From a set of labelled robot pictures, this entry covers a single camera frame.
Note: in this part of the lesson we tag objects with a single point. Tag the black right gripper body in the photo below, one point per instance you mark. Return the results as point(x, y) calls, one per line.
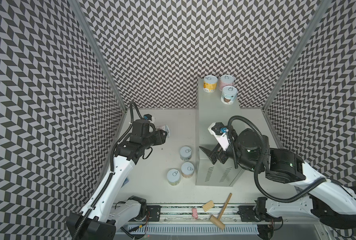
point(221, 155)

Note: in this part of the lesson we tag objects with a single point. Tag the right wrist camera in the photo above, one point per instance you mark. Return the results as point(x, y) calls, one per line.
point(219, 131)

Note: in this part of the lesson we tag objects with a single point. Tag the pink can sideways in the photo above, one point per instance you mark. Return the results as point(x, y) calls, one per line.
point(164, 128)

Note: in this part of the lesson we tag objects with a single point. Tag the orange labelled can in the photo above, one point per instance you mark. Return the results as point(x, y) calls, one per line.
point(187, 170)

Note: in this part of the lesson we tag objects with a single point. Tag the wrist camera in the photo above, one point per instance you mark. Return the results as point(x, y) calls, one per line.
point(149, 118)
point(219, 131)

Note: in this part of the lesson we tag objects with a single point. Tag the aluminium front rail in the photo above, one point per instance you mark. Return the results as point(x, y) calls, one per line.
point(181, 213)

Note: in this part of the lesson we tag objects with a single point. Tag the wooden mallet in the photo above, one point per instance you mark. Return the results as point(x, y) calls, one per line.
point(217, 220)

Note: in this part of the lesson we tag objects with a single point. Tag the pink labelled can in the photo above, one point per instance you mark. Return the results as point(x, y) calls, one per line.
point(226, 81)

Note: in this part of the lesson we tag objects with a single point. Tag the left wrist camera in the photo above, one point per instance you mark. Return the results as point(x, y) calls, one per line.
point(149, 118)

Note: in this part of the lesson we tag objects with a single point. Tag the green labelled front can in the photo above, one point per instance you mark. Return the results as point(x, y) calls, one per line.
point(174, 177)

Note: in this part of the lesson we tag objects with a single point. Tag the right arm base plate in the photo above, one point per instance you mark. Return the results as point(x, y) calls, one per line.
point(256, 214)

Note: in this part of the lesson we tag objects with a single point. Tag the blue toy block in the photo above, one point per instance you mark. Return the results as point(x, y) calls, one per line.
point(125, 182)

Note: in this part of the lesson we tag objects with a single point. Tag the pink eraser block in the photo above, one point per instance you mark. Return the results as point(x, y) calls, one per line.
point(195, 213)

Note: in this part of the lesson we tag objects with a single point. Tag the white metal cabinet counter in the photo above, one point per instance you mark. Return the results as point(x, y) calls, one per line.
point(210, 110)

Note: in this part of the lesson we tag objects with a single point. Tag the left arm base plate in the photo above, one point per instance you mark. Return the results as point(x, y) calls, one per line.
point(153, 213)

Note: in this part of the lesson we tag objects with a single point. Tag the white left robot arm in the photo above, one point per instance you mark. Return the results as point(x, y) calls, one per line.
point(99, 219)

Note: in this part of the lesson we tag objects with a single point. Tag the yellow labelled can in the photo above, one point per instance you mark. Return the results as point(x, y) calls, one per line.
point(210, 83)

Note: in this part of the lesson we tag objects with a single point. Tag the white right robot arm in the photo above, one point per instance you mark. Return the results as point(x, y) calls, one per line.
point(320, 198)

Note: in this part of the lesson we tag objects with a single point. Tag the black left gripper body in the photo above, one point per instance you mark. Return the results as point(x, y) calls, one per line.
point(157, 138)

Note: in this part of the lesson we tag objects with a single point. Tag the small wooden block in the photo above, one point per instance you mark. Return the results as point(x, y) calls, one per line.
point(208, 206)

